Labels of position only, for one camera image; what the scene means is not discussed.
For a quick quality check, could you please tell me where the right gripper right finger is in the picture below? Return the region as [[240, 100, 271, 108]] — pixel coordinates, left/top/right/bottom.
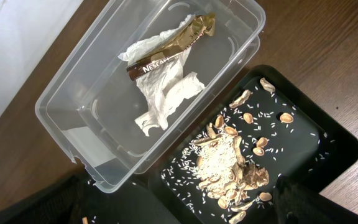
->
[[273, 176, 358, 224]]

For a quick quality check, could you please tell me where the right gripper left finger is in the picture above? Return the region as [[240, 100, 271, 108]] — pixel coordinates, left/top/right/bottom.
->
[[0, 175, 84, 224]]

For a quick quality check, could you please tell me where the wooden chopstick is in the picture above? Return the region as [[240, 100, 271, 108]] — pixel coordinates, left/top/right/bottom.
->
[[82, 217, 88, 224]]

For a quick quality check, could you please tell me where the food scraps nutshells and rice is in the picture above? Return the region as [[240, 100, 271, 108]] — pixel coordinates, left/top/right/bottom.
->
[[160, 77, 334, 223]]

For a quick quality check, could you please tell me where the brown coffee stick wrapper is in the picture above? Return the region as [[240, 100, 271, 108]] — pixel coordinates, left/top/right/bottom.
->
[[126, 12, 216, 81]]

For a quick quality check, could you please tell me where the round black tray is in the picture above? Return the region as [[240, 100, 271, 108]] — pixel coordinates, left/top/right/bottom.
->
[[68, 182, 179, 224]]

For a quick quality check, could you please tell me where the black rectangular tray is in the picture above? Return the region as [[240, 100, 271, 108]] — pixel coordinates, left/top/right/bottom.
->
[[149, 65, 358, 223]]

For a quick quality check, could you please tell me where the clear plastic bin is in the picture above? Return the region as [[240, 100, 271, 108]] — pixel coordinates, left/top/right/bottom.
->
[[35, 0, 266, 194]]

